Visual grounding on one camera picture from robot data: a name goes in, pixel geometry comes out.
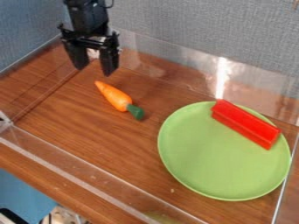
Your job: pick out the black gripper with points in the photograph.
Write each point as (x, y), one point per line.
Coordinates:
(104, 40)

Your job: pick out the orange toy carrot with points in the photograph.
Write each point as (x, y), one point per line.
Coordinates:
(120, 100)

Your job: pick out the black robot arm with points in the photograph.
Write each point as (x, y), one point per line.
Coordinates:
(89, 15)

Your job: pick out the green plate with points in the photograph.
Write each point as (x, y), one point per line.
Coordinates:
(214, 161)

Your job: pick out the red rectangular block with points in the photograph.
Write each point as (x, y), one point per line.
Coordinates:
(252, 127)

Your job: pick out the clear acrylic enclosure wall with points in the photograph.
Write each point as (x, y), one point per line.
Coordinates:
(92, 156)

